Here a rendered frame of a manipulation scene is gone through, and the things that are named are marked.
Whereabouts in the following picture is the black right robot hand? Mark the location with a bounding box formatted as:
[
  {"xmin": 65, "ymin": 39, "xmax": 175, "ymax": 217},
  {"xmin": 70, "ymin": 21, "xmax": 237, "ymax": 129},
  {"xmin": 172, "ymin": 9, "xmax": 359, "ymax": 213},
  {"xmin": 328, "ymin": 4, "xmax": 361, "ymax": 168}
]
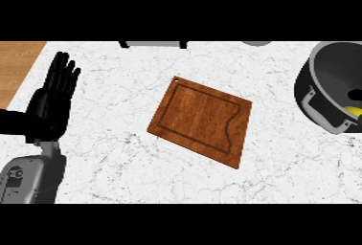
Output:
[{"xmin": 346, "ymin": 89, "xmax": 362, "ymax": 101}]

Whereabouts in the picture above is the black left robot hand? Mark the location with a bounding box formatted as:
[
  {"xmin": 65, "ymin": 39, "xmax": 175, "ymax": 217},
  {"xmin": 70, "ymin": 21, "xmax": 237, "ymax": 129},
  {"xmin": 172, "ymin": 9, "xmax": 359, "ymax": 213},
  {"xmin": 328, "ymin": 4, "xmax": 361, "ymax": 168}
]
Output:
[{"xmin": 0, "ymin": 51, "xmax": 83, "ymax": 145}]

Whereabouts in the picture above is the yellow lemon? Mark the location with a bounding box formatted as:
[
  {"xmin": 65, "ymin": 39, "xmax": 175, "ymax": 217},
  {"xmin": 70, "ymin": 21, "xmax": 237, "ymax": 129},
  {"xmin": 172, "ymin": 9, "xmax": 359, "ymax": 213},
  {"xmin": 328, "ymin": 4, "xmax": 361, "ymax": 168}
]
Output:
[{"xmin": 345, "ymin": 105, "xmax": 362, "ymax": 118}]

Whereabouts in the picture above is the brown wooden cutting board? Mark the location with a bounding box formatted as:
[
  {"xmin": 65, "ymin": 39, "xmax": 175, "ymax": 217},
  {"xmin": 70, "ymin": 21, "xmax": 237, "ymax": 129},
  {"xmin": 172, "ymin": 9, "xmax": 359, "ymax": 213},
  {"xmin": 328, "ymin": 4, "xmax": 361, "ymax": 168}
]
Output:
[{"xmin": 147, "ymin": 76, "xmax": 253, "ymax": 170}]

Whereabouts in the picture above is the grey round object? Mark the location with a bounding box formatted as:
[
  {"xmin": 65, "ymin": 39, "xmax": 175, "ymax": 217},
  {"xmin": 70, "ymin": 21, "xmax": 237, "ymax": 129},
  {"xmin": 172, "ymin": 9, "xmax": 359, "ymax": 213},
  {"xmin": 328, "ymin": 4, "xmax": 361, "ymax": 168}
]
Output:
[{"xmin": 243, "ymin": 41, "xmax": 274, "ymax": 48}]

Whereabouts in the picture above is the black pot with grey handle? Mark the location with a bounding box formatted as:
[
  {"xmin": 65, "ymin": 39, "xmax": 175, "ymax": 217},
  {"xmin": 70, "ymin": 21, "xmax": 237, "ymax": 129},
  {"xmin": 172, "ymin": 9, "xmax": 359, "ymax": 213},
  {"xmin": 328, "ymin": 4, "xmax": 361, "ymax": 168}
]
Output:
[{"xmin": 293, "ymin": 41, "xmax": 362, "ymax": 135}]

